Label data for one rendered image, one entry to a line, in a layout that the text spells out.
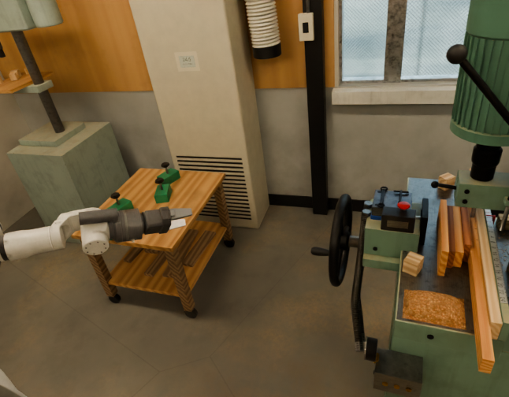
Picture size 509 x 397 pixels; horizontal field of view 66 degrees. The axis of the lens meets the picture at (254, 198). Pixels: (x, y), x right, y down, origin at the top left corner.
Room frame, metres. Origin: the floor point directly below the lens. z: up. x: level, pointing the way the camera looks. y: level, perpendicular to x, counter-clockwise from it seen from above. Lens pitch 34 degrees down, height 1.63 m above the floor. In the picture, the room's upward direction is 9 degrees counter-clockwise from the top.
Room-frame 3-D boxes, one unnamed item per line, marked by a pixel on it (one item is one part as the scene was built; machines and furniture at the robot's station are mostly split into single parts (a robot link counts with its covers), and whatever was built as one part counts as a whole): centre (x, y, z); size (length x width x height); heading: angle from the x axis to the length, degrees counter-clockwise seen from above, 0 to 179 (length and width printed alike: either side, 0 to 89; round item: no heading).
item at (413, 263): (0.68, -0.36, 0.92); 0.04 x 0.03 x 0.04; 133
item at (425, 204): (0.80, -0.41, 0.95); 0.09 x 0.07 x 0.09; 155
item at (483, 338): (0.68, -0.51, 0.92); 0.62 x 0.02 x 0.04; 155
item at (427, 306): (0.55, -0.35, 0.91); 0.12 x 0.09 x 0.03; 65
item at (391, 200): (0.82, -0.36, 0.99); 0.13 x 0.11 x 0.06; 155
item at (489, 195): (0.77, -0.57, 1.03); 0.14 x 0.07 x 0.09; 65
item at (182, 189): (1.76, 0.53, 0.32); 0.66 x 0.57 x 0.64; 157
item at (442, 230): (0.74, -0.46, 0.94); 0.21 x 0.01 x 0.08; 155
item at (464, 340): (0.79, -0.44, 0.87); 0.61 x 0.30 x 0.06; 155
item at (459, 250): (0.75, -0.50, 0.92); 0.19 x 0.02 x 0.05; 155
